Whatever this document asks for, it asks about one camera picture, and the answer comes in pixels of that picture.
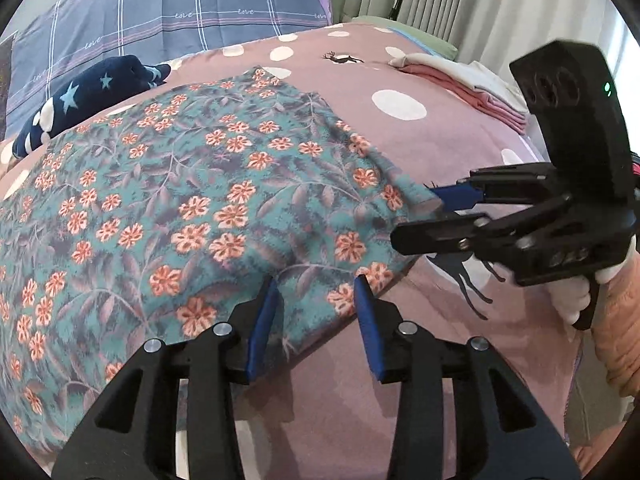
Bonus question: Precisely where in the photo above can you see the grey pleated curtain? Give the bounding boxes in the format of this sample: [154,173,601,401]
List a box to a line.
[330,0,634,78]

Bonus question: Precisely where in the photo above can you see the teal floral garment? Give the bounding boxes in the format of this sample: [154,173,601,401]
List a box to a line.
[1,67,435,455]

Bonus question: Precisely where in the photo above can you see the navy star fleece garment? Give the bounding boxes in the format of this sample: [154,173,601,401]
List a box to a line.
[12,55,171,159]

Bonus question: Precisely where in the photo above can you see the green pillow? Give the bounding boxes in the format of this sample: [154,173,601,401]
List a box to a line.
[352,15,458,61]

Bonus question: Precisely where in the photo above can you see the orange sleeved right forearm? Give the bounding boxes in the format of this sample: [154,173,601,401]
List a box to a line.
[572,251,640,466]

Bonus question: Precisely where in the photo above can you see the folded pink cloth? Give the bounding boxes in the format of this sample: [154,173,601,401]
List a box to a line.
[400,65,526,134]

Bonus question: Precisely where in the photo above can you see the folded white cloth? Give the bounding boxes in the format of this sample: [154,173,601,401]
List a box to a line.
[390,53,528,114]

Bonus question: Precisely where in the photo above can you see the blue plaid headboard cover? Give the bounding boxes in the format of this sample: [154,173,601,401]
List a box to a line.
[1,0,332,136]

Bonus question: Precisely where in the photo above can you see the pink polka dot deer blanket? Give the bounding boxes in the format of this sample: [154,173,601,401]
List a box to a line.
[1,24,580,479]

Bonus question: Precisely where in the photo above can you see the white gloved right hand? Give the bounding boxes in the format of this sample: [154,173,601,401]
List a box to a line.
[494,234,639,326]

